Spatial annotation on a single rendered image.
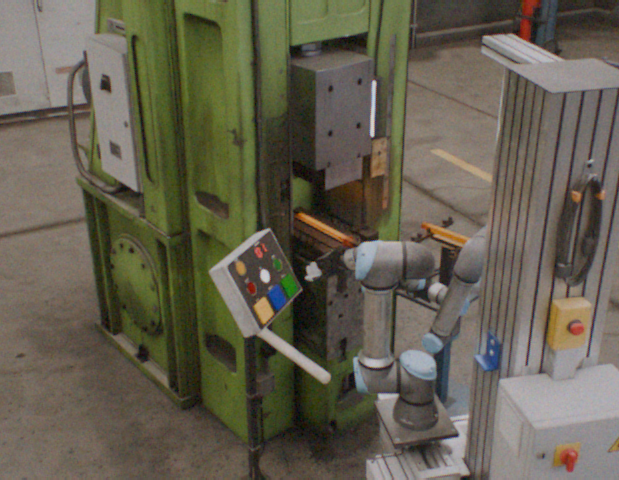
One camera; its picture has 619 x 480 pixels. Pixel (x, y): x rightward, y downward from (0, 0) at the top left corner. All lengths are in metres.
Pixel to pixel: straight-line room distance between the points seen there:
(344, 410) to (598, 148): 2.17
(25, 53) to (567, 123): 6.77
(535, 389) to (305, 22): 1.65
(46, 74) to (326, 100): 5.47
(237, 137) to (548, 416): 1.60
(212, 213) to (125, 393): 1.26
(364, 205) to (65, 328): 2.05
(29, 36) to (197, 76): 4.97
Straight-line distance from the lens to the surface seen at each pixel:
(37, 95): 8.44
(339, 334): 3.62
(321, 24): 3.28
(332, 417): 3.88
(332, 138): 3.26
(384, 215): 3.83
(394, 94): 3.66
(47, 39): 8.33
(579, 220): 2.20
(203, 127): 3.49
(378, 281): 2.46
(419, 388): 2.69
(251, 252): 3.03
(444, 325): 3.01
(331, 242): 3.51
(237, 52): 3.07
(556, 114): 2.03
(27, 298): 5.32
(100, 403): 4.33
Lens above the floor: 2.59
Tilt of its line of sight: 27 degrees down
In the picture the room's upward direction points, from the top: straight up
